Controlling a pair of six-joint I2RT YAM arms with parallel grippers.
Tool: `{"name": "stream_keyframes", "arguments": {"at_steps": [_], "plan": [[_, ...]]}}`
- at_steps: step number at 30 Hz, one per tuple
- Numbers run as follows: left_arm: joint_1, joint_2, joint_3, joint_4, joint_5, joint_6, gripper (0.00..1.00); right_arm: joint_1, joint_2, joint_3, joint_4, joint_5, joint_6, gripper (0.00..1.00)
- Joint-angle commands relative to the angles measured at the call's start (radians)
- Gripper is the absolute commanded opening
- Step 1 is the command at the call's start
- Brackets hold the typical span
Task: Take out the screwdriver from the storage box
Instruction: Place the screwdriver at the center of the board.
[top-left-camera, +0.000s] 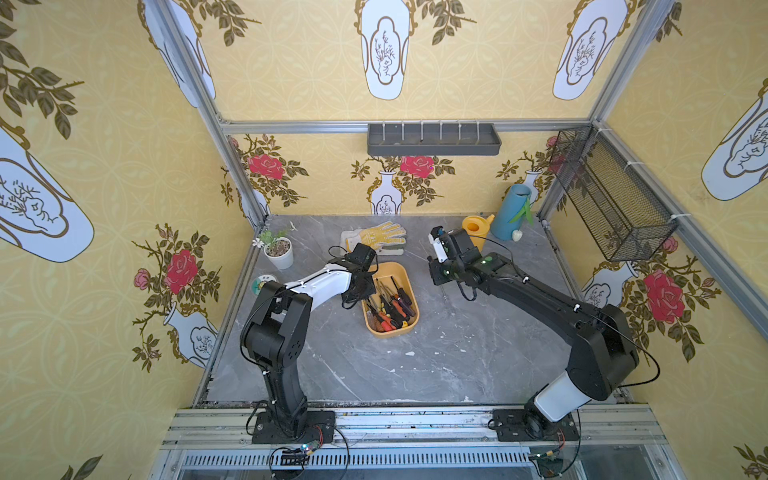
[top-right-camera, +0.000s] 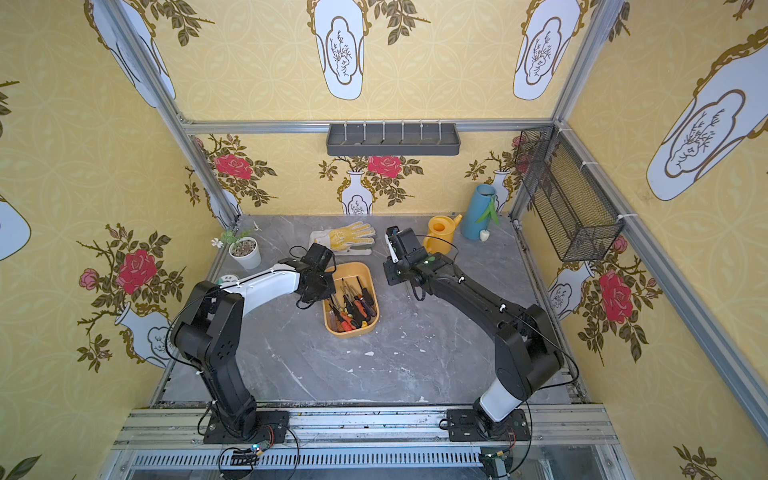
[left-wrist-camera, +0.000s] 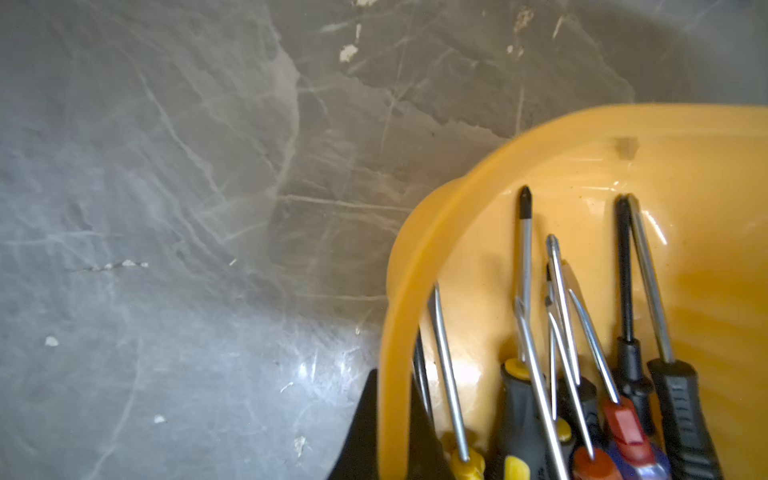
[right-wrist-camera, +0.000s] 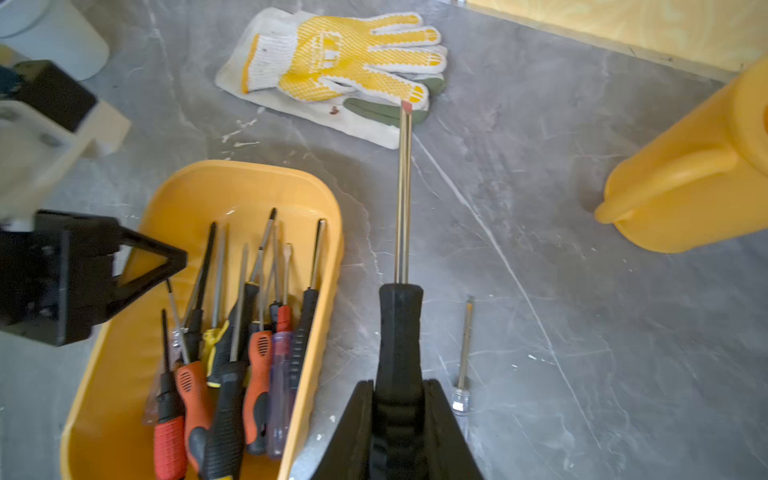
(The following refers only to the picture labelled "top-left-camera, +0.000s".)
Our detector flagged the black wire mesh basket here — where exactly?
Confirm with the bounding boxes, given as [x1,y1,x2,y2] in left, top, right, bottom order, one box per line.
[549,127,678,262]

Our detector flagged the green tape roll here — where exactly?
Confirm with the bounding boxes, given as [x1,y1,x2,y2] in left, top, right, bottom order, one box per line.
[251,274,277,296]

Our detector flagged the yellow white work glove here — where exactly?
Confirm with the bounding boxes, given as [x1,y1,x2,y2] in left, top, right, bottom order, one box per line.
[340,221,407,256]

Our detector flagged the grey wall shelf rack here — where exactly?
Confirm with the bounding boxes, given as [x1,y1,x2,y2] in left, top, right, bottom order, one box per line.
[366,121,502,157]

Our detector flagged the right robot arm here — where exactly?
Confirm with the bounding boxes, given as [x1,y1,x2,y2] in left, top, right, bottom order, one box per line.
[428,226,639,437]

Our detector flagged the black handle screwdriver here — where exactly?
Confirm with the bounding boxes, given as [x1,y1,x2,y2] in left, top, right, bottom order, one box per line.
[390,276,415,318]

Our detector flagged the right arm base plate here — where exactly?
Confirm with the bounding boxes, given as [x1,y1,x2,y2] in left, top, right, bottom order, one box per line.
[487,407,581,442]

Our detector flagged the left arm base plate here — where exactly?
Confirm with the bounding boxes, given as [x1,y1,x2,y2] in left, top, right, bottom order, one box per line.
[246,410,336,445]

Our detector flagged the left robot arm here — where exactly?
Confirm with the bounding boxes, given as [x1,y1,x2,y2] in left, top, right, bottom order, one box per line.
[240,244,378,444]

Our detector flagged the yellow plastic storage box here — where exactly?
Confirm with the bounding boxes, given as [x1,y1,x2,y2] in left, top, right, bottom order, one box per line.
[361,262,420,339]

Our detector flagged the white potted succulent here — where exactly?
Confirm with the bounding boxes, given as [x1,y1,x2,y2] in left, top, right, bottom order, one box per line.
[252,229,294,270]

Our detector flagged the yellow watering can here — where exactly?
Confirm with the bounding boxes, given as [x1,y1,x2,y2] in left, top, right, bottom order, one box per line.
[462,214,495,252]

